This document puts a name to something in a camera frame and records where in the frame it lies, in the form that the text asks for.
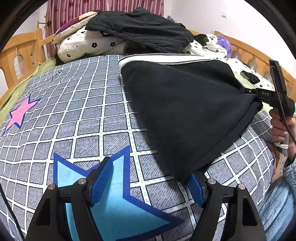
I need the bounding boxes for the person's right hand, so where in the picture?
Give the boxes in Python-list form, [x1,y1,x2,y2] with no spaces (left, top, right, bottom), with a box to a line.
[269,109,295,161]

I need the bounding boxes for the black phone on mount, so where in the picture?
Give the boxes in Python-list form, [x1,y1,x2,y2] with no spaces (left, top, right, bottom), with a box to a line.
[269,60,289,121]

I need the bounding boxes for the purple plush toy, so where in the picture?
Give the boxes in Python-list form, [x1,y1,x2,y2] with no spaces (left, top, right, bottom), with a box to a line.
[217,35,232,58]

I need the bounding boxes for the white floral pillow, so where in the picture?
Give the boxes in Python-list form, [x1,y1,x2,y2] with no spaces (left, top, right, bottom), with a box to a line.
[55,27,128,63]

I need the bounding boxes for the wooden bed frame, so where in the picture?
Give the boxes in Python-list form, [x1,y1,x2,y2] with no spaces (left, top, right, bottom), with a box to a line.
[1,29,54,103]

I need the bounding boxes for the black garment on pillows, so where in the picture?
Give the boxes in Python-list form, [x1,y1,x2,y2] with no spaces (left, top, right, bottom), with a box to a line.
[85,7,194,53]

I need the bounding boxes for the white floral quilt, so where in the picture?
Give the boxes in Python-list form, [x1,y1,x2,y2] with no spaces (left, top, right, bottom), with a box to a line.
[183,34,275,91]

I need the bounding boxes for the purple patterned pillow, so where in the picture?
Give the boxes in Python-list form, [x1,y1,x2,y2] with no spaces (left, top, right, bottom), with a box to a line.
[52,11,100,44]

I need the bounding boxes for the maroon curtain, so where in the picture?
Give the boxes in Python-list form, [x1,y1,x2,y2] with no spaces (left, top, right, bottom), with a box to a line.
[45,0,165,58]

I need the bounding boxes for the grey checked bed sheet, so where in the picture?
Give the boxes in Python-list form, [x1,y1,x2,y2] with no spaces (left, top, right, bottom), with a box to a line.
[0,54,278,241]

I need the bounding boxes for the black pants with white stripe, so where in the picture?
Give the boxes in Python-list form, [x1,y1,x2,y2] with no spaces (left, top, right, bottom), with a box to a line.
[118,54,262,182]

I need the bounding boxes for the black cable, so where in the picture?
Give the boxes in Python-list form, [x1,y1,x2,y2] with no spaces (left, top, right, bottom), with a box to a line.
[0,182,25,241]

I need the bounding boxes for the light blue fleece sleeve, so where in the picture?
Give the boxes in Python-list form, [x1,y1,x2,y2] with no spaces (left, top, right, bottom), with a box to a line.
[259,159,295,240]

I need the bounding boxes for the green blanket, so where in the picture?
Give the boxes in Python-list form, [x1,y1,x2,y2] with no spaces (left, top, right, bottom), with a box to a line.
[1,57,56,125]

